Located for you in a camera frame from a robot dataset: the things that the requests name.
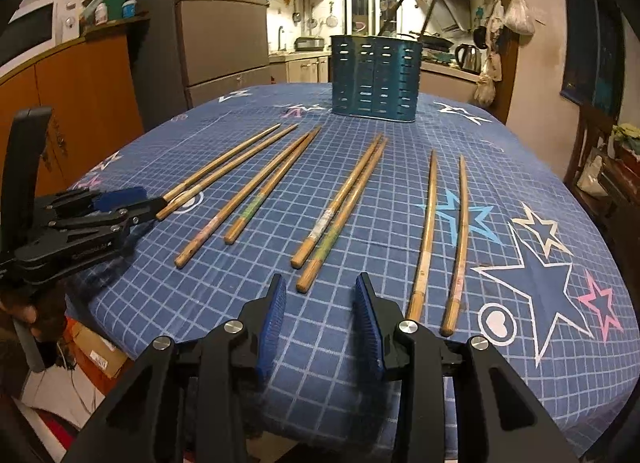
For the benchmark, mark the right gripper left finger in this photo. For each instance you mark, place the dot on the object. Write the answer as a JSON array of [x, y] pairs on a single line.
[[237, 355]]

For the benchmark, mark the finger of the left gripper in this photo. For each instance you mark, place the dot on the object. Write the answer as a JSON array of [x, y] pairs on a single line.
[[115, 222], [83, 201]]

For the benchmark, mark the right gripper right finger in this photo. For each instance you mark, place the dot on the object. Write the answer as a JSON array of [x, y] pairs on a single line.
[[402, 350]]

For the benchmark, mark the wooden chopstick curved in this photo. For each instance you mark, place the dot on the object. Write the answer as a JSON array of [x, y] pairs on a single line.
[[453, 305], [418, 292]]

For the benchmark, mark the beige lower kitchen cabinets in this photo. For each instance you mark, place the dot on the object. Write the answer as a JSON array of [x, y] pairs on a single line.
[[299, 67]]

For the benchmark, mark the left human hand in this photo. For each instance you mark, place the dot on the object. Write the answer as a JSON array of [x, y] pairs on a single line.
[[44, 316]]

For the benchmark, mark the orange wooden cabinet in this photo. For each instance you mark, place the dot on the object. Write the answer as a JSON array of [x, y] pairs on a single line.
[[88, 84]]

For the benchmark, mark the cardboard box on floor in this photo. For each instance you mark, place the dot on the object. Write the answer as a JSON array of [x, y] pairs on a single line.
[[103, 354]]

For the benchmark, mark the blue star grid tablecloth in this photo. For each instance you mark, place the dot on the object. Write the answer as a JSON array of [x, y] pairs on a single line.
[[540, 282]]

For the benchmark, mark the white microwave oven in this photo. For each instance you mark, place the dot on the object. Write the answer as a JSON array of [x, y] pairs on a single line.
[[36, 28]]

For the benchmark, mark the silver refrigerator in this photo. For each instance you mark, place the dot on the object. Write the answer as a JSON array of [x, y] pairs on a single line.
[[192, 51]]

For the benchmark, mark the toaster oven on counter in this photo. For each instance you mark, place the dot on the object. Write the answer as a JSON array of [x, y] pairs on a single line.
[[309, 44]]

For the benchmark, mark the dark wooden side table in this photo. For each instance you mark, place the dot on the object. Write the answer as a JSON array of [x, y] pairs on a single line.
[[611, 198]]

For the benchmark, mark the teal perforated utensil holder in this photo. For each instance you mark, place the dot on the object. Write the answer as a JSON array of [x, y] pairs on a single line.
[[375, 77]]

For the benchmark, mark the dark wooden chair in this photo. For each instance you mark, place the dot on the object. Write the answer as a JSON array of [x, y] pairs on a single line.
[[593, 129]]

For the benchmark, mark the electric kettle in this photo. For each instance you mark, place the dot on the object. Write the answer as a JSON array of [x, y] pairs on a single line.
[[468, 58]]

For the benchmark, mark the black wok on stove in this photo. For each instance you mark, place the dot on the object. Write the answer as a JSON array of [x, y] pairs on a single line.
[[430, 42]]

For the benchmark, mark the range hood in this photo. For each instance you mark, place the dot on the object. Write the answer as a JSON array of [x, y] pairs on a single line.
[[447, 16]]

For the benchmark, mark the hanging white plastic bag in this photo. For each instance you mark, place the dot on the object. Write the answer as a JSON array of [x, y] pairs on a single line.
[[518, 18]]

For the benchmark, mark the dark interior wall window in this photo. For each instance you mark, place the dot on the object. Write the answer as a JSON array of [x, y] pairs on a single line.
[[595, 52]]

